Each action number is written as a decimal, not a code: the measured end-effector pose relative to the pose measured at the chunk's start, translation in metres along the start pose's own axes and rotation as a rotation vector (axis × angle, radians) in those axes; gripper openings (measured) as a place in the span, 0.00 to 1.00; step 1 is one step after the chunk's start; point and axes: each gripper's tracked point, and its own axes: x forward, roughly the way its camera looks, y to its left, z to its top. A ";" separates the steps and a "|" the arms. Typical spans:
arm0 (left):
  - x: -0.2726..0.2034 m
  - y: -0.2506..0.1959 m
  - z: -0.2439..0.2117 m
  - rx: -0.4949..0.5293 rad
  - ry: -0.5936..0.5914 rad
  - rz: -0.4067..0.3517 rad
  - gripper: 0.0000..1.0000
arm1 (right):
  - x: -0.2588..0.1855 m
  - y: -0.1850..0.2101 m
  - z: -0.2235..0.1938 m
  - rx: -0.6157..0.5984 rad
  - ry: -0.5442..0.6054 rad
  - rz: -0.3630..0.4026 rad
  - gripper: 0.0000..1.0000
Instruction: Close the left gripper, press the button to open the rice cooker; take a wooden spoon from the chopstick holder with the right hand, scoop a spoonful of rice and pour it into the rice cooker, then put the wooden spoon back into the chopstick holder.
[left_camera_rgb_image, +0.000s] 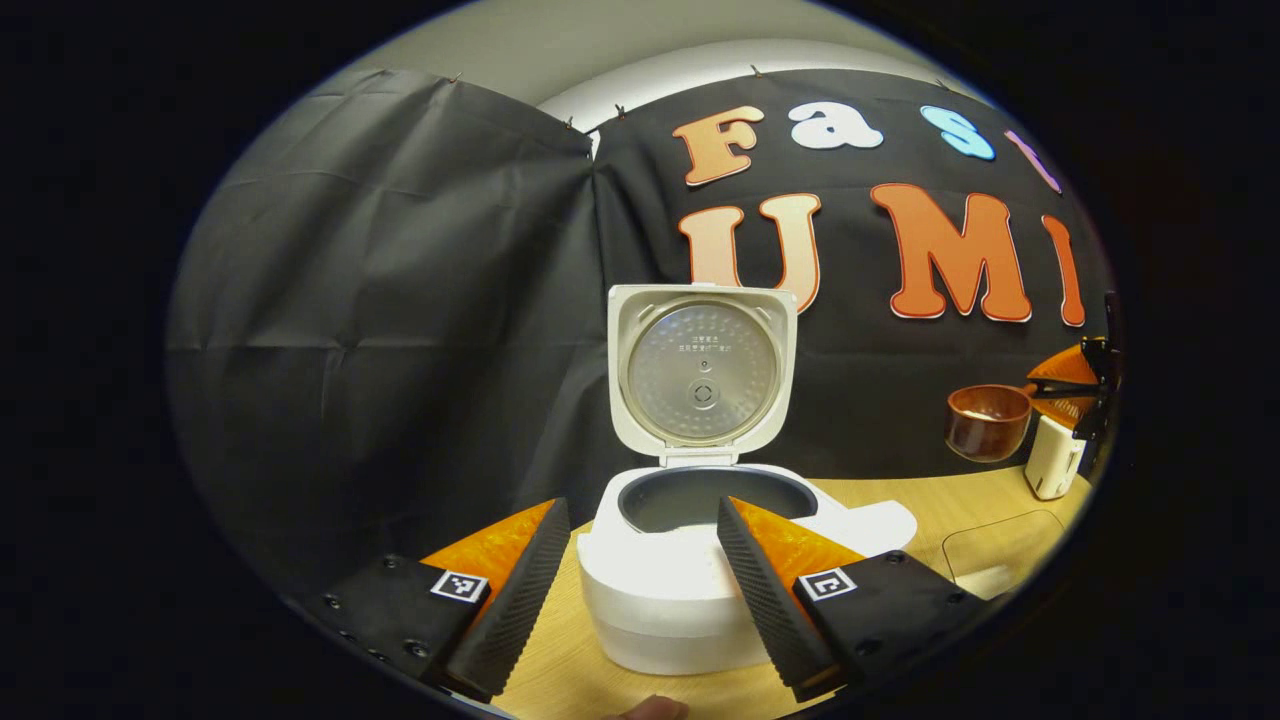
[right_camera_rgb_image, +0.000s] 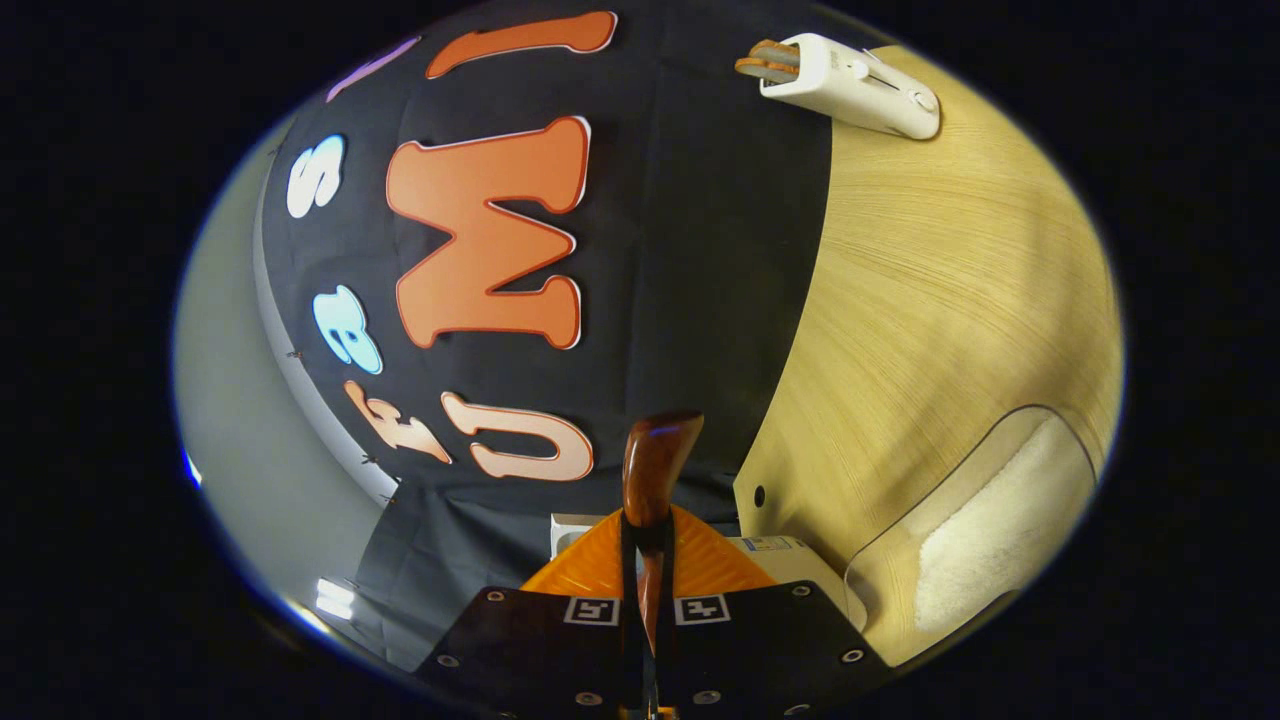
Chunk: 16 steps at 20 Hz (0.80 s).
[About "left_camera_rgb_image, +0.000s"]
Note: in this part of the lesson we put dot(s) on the black backdrop cloth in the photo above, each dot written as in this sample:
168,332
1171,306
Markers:
400,350

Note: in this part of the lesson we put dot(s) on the brown wooden spoon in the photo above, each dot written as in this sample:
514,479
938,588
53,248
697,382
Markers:
985,425

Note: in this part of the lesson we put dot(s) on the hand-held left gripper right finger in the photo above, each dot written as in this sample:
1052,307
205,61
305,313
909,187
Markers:
765,600

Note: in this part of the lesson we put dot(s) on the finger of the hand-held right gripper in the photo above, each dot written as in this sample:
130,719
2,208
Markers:
1070,368
1072,410

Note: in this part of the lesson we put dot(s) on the white toaster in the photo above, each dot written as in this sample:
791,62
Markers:
1050,465

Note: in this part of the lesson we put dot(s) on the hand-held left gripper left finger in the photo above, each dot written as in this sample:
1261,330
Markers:
520,600

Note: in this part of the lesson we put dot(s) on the white rice cooker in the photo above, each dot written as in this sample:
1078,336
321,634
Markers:
660,580

